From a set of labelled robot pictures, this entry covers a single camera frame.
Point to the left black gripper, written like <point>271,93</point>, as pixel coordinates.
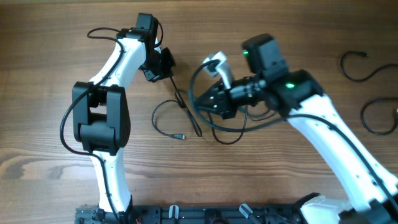
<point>168,62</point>

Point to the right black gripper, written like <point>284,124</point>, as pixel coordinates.
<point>222,101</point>

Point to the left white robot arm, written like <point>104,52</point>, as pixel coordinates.
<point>101,120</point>

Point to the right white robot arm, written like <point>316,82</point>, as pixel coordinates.
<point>300,100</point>

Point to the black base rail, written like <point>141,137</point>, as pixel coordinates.
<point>279,213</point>

